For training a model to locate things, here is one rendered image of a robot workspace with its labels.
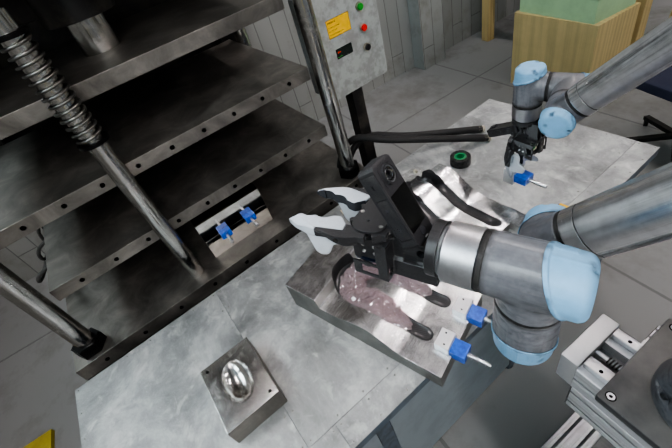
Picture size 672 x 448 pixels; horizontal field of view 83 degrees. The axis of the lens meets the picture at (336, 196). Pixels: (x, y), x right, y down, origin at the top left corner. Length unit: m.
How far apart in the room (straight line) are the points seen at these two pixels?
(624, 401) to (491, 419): 1.09
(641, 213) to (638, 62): 0.48
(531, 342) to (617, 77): 0.61
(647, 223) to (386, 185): 0.28
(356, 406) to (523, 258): 0.75
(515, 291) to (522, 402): 1.52
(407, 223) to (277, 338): 0.85
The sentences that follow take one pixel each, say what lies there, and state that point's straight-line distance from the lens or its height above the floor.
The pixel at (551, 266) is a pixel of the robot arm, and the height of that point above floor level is 1.47.
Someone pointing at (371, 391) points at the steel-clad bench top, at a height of 0.80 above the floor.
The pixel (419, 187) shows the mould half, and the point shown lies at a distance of 1.32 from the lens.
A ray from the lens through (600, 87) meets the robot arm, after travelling 0.97.
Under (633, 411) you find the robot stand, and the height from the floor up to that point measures 1.04.
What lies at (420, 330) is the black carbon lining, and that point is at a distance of 1.09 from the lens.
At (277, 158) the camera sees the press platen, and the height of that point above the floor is 1.02.
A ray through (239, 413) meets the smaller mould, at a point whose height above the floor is 0.87.
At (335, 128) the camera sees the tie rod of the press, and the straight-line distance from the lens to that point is 1.53.
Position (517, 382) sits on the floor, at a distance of 1.97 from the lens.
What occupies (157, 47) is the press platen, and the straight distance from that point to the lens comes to 1.29.
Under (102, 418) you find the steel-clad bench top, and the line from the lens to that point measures 1.44.
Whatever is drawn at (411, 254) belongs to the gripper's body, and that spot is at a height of 1.43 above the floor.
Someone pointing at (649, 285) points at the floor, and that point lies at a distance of 2.36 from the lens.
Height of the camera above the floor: 1.81
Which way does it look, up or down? 40 degrees down
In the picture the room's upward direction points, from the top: 18 degrees counter-clockwise
